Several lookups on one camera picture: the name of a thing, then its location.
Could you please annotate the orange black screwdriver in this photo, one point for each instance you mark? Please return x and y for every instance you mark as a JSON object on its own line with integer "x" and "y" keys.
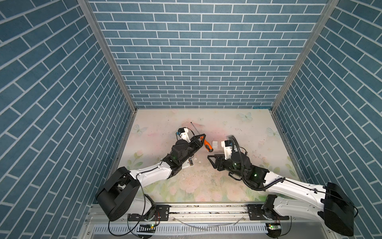
{"x": 207, "y": 145}

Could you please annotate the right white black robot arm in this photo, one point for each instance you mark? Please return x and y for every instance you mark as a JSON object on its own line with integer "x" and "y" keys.
{"x": 289, "y": 198}

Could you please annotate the right controller board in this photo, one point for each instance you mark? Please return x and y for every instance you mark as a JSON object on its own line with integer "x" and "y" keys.
{"x": 274, "y": 230}

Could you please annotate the white remote control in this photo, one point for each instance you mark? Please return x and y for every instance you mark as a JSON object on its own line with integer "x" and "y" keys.
{"x": 188, "y": 163}

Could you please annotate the white battery cover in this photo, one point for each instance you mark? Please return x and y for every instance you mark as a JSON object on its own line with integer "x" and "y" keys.
{"x": 214, "y": 144}

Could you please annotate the left controller board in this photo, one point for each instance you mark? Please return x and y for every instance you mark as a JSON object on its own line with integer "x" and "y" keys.
{"x": 145, "y": 231}

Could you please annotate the left aluminium corner post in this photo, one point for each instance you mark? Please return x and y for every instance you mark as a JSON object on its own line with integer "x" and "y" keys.
{"x": 92, "y": 21}

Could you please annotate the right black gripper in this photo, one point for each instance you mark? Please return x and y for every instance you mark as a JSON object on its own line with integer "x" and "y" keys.
{"x": 221, "y": 157}

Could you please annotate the right aluminium corner post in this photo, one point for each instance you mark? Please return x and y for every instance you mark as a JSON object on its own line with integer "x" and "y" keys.
{"x": 317, "y": 29}

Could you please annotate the controller board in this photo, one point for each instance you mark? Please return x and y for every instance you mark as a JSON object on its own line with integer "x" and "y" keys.
{"x": 274, "y": 230}
{"x": 145, "y": 231}

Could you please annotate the white vented strip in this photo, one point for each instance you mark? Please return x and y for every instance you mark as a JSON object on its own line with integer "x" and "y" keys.
{"x": 182, "y": 229}

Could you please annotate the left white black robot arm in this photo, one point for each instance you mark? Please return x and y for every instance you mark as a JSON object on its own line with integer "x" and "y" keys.
{"x": 118, "y": 195}

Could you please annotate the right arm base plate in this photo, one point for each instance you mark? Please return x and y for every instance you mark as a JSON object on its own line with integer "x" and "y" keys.
{"x": 259, "y": 212}

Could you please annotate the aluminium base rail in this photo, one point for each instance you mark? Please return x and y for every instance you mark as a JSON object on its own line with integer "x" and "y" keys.
{"x": 207, "y": 213}

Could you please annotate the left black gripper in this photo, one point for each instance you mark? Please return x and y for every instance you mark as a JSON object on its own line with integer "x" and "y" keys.
{"x": 194, "y": 141}

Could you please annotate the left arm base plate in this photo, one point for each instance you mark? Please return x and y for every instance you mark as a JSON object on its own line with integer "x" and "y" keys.
{"x": 158, "y": 213}

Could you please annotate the aluminium corner post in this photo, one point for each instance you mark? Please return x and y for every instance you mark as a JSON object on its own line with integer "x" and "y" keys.
{"x": 317, "y": 29}
{"x": 92, "y": 21}

